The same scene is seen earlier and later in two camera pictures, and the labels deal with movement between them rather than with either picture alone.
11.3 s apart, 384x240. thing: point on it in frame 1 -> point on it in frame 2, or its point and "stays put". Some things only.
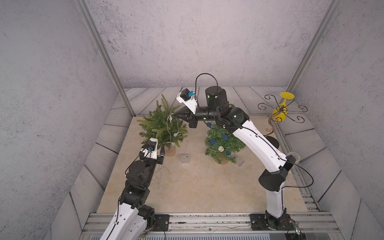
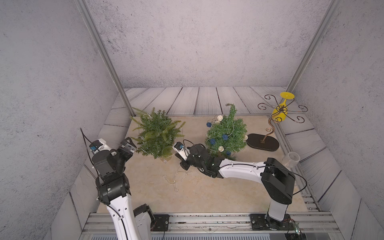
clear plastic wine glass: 296,156 stays put
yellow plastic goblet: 280,111 stays put
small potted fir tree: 221,144 stays put
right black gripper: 191,117 -> 183,162
